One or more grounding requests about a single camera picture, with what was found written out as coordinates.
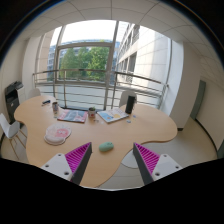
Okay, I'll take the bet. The wooden curved table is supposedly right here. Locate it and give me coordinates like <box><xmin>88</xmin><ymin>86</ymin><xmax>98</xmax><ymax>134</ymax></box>
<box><xmin>14</xmin><ymin>96</ymin><xmax>177</xmax><ymax>187</ymax></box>

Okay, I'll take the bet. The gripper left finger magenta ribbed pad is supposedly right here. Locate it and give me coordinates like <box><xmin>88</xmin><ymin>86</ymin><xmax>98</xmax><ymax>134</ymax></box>
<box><xmin>42</xmin><ymin>143</ymin><xmax>92</xmax><ymax>185</ymax></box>

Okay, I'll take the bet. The metal balcony railing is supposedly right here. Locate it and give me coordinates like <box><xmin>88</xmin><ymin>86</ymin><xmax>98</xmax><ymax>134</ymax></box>
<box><xmin>33</xmin><ymin>69</ymin><xmax>168</xmax><ymax>110</ymax></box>

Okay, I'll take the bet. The pink round mouse pad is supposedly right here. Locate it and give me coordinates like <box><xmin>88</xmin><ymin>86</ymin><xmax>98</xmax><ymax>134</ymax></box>
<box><xmin>44</xmin><ymin>123</ymin><xmax>71</xmax><ymax>145</ymax></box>

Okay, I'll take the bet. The white chair behind table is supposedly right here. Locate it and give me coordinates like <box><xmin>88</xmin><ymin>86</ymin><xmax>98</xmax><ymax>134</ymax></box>
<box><xmin>119</xmin><ymin>90</ymin><xmax>137</xmax><ymax>107</ymax></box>

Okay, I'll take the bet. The white chair far left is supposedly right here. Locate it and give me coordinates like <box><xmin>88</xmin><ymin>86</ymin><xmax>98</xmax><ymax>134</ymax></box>
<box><xmin>28</xmin><ymin>88</ymin><xmax>41</xmax><ymax>98</ymax></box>

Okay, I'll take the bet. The mint green computer mouse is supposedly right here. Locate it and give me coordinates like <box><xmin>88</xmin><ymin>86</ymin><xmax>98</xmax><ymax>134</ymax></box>
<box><xmin>99</xmin><ymin>142</ymin><xmax>114</xmax><ymax>152</ymax></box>

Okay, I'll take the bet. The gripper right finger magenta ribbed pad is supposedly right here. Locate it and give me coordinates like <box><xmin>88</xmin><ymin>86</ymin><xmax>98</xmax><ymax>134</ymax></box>
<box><xmin>133</xmin><ymin>143</ymin><xmax>182</xmax><ymax>185</ymax></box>

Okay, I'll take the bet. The magazine with blue cover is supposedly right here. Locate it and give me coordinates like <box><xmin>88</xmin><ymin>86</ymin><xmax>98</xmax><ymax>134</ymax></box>
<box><xmin>98</xmin><ymin>108</ymin><xmax>128</xmax><ymax>123</ymax></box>

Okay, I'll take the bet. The magazine with red cover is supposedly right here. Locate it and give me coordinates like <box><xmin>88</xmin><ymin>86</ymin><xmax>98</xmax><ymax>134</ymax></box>
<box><xmin>58</xmin><ymin>110</ymin><xmax>87</xmax><ymax>123</ymax></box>

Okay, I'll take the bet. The white chair at left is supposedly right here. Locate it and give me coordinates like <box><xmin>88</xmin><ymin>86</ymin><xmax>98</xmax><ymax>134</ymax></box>
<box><xmin>0</xmin><ymin>113</ymin><xmax>26</xmax><ymax>157</ymax></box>

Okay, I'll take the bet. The clear glass jar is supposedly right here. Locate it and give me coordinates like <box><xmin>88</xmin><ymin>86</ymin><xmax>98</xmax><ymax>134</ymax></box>
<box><xmin>52</xmin><ymin>102</ymin><xmax>59</xmax><ymax>113</ymax></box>

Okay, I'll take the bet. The white mug with plant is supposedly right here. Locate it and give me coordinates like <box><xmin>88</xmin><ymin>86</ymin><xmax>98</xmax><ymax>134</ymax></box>
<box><xmin>88</xmin><ymin>107</ymin><xmax>96</xmax><ymax>118</ymax></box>

